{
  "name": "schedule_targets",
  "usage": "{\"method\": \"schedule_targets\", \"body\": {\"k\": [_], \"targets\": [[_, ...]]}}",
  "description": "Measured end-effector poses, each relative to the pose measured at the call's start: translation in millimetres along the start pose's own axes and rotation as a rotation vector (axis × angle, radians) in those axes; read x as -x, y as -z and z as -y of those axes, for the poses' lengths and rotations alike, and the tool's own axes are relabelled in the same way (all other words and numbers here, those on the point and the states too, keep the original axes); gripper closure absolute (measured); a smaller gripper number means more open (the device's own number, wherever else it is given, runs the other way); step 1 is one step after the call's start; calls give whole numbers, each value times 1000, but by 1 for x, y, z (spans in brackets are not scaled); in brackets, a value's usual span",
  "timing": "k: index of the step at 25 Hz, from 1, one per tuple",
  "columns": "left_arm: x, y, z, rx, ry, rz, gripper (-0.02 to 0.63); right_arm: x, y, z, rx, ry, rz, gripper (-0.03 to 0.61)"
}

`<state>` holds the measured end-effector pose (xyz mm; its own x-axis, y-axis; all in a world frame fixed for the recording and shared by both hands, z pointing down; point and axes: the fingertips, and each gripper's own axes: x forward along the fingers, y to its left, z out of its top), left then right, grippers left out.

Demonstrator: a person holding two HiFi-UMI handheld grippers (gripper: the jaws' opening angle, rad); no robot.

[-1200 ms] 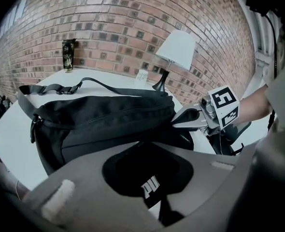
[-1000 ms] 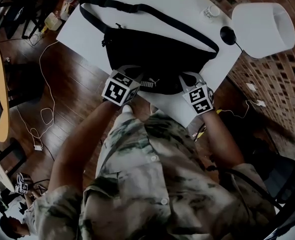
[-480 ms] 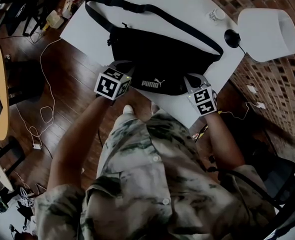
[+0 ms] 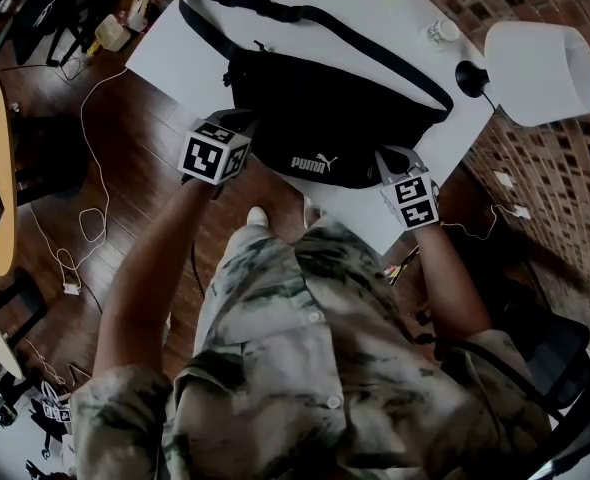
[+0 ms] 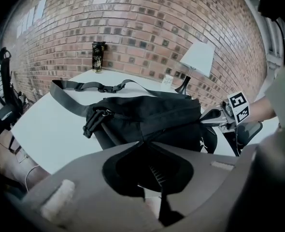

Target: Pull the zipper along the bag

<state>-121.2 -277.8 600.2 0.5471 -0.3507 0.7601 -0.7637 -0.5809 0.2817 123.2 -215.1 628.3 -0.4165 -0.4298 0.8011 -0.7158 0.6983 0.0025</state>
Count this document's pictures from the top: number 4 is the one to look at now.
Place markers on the white wall socket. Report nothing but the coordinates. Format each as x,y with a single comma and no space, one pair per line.
504,179

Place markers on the beige box device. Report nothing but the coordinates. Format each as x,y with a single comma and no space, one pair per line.
112,33

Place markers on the black equipment stand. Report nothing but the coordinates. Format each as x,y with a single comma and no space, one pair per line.
40,13

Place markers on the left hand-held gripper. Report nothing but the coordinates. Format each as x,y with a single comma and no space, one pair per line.
210,155

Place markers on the black Puma waist bag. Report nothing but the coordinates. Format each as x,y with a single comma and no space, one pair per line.
325,108

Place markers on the white table lamp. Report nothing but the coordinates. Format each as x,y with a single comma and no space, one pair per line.
535,73

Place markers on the plastic bag of snacks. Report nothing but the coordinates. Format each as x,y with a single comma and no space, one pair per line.
145,3

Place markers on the white plugged charger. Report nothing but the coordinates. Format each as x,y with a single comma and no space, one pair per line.
521,211

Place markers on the person's right forearm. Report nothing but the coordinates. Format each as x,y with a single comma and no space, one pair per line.
450,288

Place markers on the small yellow bottle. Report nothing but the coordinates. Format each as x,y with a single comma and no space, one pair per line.
93,47

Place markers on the person's right white shoe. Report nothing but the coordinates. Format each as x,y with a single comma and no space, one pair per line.
257,216

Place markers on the person's left forearm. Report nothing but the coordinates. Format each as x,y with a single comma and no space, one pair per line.
150,268

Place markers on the white square table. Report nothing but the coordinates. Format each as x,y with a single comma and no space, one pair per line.
375,18

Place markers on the person's camouflage shirt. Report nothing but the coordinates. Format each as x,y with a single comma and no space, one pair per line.
300,368

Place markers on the yellow black striped bar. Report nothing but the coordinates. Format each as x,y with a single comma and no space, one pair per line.
402,265

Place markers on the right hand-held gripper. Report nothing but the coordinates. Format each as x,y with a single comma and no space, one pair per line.
415,200

